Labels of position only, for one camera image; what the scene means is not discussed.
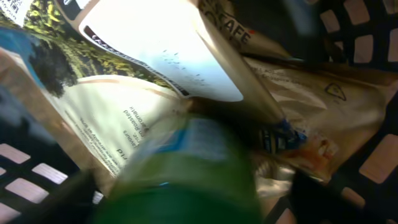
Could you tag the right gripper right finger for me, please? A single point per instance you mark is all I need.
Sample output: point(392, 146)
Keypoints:
point(313, 203)

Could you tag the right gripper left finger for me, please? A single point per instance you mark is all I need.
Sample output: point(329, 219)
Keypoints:
point(71, 202)

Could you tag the green lid jar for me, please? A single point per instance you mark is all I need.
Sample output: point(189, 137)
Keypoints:
point(188, 169)

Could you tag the gold coffee bag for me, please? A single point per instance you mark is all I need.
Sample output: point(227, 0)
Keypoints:
point(312, 78)

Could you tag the grey plastic basket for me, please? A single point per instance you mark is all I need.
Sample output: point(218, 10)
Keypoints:
point(185, 115)

